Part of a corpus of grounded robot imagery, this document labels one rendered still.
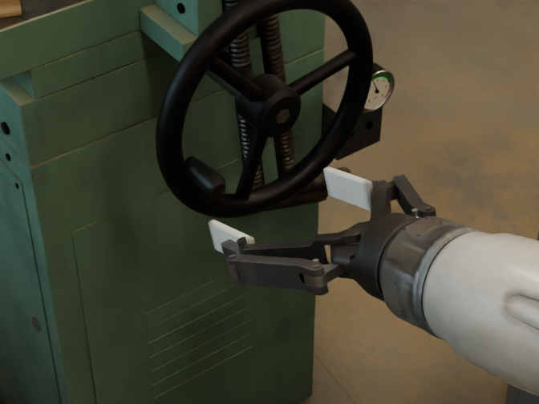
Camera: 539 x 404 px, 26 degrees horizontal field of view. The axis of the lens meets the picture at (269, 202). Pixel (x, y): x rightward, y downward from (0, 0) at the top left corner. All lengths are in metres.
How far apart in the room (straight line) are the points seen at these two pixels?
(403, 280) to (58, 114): 0.59
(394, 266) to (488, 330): 0.12
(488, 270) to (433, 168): 1.69
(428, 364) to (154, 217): 0.75
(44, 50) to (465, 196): 1.33
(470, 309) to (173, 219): 0.78
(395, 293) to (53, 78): 0.57
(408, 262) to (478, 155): 1.68
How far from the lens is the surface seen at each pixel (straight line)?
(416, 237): 0.92
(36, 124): 1.37
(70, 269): 1.52
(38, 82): 1.34
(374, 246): 0.95
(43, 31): 1.31
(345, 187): 1.13
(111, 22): 1.35
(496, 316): 0.83
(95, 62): 1.37
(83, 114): 1.39
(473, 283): 0.85
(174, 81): 1.20
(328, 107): 1.62
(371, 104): 1.60
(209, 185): 1.21
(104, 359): 1.66
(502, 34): 3.00
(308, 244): 1.01
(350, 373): 2.09
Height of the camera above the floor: 1.56
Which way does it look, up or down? 40 degrees down
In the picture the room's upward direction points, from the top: straight up
